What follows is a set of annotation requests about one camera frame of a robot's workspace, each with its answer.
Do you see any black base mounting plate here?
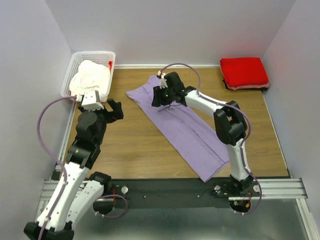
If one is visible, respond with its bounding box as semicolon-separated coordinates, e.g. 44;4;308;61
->
93;177;260;214

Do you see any aluminium frame rail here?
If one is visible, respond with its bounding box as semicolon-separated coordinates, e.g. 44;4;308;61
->
32;173;307;231

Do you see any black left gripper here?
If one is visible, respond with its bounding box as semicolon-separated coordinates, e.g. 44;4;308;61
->
78;98;124;145

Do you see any purple t shirt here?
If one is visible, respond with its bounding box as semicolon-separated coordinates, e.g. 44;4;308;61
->
126;75;229;183

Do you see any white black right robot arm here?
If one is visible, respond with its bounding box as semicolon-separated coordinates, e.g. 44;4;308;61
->
151;71;253;196

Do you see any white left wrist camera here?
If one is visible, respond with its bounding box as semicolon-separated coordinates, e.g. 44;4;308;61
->
75;90;105;112

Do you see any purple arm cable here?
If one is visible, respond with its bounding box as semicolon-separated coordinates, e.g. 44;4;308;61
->
157;62;263;216
36;96;129;240

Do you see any folded red t shirt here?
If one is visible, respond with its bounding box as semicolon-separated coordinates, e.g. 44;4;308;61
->
220;57;269;87

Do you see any white crumpled t shirt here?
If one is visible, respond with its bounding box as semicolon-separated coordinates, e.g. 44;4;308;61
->
69;60;111;98

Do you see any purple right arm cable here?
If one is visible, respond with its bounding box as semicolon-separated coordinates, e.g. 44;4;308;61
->
157;62;263;216

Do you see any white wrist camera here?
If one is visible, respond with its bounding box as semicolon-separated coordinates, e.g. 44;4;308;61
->
156;71;168;89
75;90;105;112

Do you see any white plastic laundry basket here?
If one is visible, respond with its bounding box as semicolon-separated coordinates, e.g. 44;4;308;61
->
60;50;116;102

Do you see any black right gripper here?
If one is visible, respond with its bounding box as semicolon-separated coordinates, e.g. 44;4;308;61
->
150;85;175;108

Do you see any folded pink t shirt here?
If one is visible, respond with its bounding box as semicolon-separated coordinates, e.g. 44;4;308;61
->
227;83;270;90

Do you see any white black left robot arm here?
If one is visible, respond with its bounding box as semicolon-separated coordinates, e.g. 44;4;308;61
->
23;99;125;240

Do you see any red garment in basket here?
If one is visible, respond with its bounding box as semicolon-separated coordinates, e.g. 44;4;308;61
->
108;59;115;73

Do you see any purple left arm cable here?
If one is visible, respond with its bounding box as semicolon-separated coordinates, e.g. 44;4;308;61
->
36;96;129;240

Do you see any folded black t shirt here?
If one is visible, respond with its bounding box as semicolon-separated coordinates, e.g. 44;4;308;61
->
222;79;269;91

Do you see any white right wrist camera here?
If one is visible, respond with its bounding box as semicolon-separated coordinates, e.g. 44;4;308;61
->
156;71;168;89

